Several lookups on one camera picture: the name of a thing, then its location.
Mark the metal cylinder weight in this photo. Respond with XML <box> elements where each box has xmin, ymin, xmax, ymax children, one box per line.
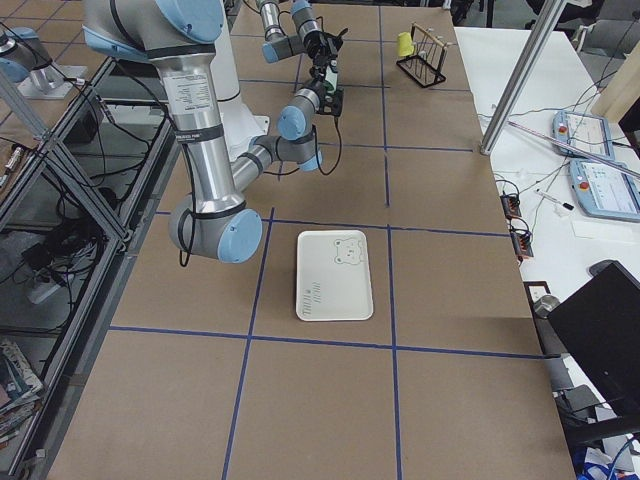
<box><xmin>533</xmin><ymin>294</ymin><xmax>561</xmax><ymax>319</ymax></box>

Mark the black wire cup rack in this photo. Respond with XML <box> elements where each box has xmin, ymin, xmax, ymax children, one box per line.
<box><xmin>396</xmin><ymin>22</ymin><xmax>453</xmax><ymax>88</ymax></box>

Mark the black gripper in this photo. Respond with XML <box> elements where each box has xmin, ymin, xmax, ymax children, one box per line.
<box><xmin>319</xmin><ymin>86</ymin><xmax>344</xmax><ymax>118</ymax></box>
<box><xmin>305</xmin><ymin>28</ymin><xmax>348</xmax><ymax>67</ymax></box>

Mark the lower teach pendant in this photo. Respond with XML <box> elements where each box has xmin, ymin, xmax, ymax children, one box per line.
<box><xmin>569</xmin><ymin>158</ymin><xmax>639</xmax><ymax>223</ymax></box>

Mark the black marker pen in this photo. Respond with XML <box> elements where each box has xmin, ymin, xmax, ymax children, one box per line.
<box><xmin>535</xmin><ymin>189</ymin><xmax>575</xmax><ymax>211</ymax></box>

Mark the upper teach pendant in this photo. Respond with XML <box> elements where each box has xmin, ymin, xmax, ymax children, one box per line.
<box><xmin>552</xmin><ymin>110</ymin><xmax>615</xmax><ymax>161</ymax></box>

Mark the pale green cup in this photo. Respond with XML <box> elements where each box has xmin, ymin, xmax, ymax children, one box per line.
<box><xmin>323</xmin><ymin>68</ymin><xmax>338</xmax><ymax>95</ymax></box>

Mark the white bear serving tray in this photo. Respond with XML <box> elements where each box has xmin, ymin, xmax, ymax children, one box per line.
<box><xmin>295</xmin><ymin>230</ymin><xmax>374</xmax><ymax>322</ymax></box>

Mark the aluminium frame post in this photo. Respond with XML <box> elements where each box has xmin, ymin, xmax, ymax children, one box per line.
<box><xmin>480</xmin><ymin>0</ymin><xmax>567</xmax><ymax>155</ymax></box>

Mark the black laptop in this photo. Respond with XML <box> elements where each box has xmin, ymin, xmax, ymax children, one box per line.
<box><xmin>548</xmin><ymin>261</ymin><xmax>639</xmax><ymax>416</ymax></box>

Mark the yellow cup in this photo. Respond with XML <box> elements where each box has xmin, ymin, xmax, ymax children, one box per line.
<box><xmin>396</xmin><ymin>32</ymin><xmax>415</xmax><ymax>58</ymax></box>

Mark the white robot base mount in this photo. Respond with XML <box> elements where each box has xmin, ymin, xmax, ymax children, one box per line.
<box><xmin>211</xmin><ymin>1</ymin><xmax>270</xmax><ymax>161</ymax></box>

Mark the teach pendant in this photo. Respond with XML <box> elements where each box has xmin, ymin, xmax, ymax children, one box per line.
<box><xmin>552</xmin><ymin>110</ymin><xmax>615</xmax><ymax>161</ymax></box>
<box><xmin>569</xmin><ymin>158</ymin><xmax>639</xmax><ymax>223</ymax></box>

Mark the aluminium side frame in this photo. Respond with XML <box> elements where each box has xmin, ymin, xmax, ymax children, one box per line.
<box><xmin>1</xmin><ymin>59</ymin><xmax>177</xmax><ymax>479</ymax></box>

